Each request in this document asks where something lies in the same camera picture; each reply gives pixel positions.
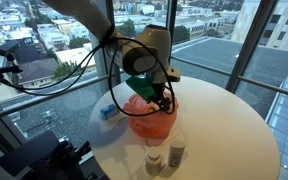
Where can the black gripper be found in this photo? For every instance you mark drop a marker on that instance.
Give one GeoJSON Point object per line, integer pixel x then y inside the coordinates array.
{"type": "Point", "coordinates": [158, 90]}

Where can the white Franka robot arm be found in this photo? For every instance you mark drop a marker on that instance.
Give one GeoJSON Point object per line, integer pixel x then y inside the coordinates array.
{"type": "Point", "coordinates": [140, 50]}

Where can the orange plastic carrier bag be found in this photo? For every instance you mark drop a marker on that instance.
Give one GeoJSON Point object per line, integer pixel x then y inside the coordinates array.
{"type": "Point", "coordinates": [150, 125]}

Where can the tall white cylindrical bottle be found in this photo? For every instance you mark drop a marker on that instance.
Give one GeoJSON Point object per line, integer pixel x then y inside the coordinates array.
{"type": "Point", "coordinates": [176, 153]}

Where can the white capped pill bottle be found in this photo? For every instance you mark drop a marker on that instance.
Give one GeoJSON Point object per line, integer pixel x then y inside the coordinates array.
{"type": "Point", "coordinates": [153, 161]}

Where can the blue white small box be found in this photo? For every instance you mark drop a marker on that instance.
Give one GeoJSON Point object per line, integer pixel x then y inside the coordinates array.
{"type": "Point", "coordinates": [109, 111]}

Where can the metal window railing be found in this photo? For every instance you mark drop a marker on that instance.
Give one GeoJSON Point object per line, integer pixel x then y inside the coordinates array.
{"type": "Point", "coordinates": [260, 84]}

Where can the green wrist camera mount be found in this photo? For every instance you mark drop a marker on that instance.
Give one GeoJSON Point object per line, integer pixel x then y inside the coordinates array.
{"type": "Point", "coordinates": [142, 86]}

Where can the dark window frame post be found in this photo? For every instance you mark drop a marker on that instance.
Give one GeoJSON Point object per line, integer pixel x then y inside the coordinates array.
{"type": "Point", "coordinates": [250, 43]}

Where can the black camera on stand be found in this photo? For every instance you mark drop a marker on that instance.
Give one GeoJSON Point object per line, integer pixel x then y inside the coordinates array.
{"type": "Point", "coordinates": [6, 48]}

